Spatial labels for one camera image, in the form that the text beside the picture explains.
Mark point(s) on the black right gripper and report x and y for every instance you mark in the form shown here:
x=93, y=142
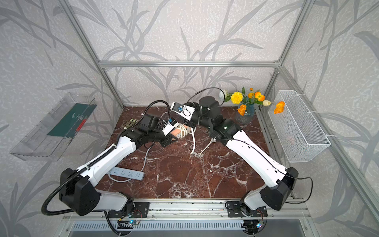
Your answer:
x=200, y=109

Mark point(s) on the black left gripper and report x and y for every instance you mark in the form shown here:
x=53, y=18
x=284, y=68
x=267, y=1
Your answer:
x=167, y=139

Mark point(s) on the pink power strip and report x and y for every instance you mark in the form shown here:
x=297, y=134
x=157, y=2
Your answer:
x=181, y=131

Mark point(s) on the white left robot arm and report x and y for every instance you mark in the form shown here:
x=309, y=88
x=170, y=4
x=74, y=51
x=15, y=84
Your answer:
x=77, y=191

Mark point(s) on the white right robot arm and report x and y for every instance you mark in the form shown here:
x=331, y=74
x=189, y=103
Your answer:
x=279, y=181

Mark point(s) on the blue-white power strip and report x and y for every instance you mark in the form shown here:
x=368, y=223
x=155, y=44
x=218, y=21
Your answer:
x=126, y=173

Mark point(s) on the wooden brush green bristles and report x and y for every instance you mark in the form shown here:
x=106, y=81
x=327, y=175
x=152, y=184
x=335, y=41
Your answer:
x=126, y=124

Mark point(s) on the blue glass vase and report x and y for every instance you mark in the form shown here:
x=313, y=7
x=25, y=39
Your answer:
x=245, y=113

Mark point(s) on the yellow orange flower bouquet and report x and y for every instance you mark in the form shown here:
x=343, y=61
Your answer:
x=240, y=97

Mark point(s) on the red pen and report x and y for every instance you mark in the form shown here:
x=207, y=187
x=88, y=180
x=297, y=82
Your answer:
x=81, y=125

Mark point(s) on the green booklet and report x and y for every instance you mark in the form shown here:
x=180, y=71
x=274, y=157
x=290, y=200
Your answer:
x=68, y=124

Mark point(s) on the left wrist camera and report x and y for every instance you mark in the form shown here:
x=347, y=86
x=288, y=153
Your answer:
x=170, y=126

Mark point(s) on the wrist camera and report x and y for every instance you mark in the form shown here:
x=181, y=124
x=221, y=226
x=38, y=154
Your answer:
x=183, y=110
x=170, y=126

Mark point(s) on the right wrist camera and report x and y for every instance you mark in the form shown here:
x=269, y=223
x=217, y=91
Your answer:
x=183, y=110

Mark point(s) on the white wire mesh basket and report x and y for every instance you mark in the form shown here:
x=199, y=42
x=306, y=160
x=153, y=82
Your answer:
x=300, y=135

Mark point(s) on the clear plastic wall bin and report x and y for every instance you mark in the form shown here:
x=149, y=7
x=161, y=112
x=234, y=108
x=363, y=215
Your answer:
x=51, y=137

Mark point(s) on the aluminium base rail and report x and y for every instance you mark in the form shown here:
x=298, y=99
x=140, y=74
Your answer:
x=210, y=209

